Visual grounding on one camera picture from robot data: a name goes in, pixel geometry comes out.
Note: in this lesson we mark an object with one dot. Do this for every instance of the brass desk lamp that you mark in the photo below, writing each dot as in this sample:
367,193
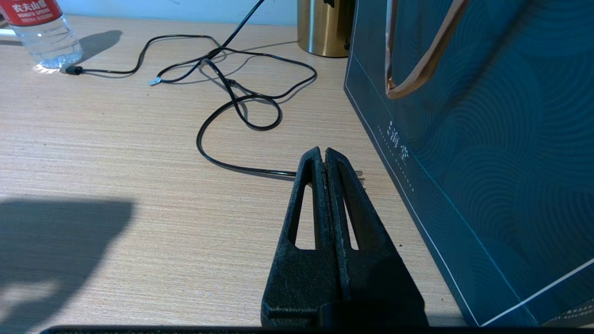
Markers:
322,28

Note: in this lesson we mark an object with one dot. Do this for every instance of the dark blue gift bag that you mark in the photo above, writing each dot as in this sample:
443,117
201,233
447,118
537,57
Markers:
487,139

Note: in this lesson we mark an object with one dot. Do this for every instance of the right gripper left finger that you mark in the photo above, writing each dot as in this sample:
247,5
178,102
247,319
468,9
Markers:
301,278

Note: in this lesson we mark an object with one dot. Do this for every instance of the water bottle red cap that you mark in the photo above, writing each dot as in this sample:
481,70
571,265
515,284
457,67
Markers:
46,37

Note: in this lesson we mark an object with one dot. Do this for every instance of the white router with antennas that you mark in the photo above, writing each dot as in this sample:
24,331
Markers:
5,32

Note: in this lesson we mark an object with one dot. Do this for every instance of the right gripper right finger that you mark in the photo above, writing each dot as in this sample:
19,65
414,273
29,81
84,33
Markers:
371,273

